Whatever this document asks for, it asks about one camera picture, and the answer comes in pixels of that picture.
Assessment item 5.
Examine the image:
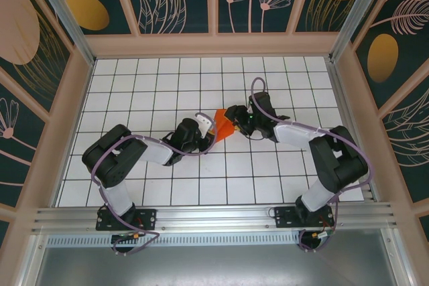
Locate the grey metal sheet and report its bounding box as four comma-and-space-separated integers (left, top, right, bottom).
26, 232, 415, 286

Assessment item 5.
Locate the long aluminium base rail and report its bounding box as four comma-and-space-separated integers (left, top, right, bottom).
32, 201, 400, 233

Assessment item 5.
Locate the aluminium side rail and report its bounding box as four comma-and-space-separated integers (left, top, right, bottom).
326, 56, 376, 202

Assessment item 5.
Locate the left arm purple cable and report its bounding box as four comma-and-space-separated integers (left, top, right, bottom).
90, 112, 217, 257

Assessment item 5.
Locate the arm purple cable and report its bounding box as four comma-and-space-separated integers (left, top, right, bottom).
251, 77, 375, 254
90, 112, 217, 257

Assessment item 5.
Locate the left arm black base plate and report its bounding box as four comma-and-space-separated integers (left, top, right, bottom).
96, 208, 158, 232

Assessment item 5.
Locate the perforated metal cable tray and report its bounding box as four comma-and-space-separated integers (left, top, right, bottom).
46, 234, 304, 247

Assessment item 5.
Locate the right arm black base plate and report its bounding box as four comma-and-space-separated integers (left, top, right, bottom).
273, 205, 334, 229

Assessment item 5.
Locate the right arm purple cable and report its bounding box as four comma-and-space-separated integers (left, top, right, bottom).
251, 77, 375, 254

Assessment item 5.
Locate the aluminium corner post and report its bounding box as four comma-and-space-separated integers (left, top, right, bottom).
330, 0, 403, 61
28, 0, 97, 66

